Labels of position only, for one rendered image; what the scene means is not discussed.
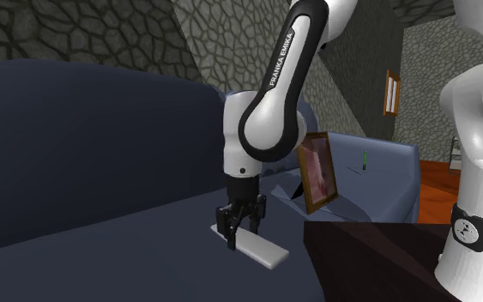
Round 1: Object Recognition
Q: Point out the brown framed wall picture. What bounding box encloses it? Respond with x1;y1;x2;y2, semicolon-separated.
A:
383;69;401;118

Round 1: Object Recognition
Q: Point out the dark blue sofa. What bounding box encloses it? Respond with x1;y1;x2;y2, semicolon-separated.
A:
0;58;421;302

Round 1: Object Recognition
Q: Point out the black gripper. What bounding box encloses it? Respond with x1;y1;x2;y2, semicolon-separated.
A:
215;174;268;252

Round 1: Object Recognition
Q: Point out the white flat rectangular remote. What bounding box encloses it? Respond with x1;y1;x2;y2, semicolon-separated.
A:
210;223;290;270

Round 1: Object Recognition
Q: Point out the brown framed standing picture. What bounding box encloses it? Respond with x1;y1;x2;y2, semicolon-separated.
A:
289;131;340;215

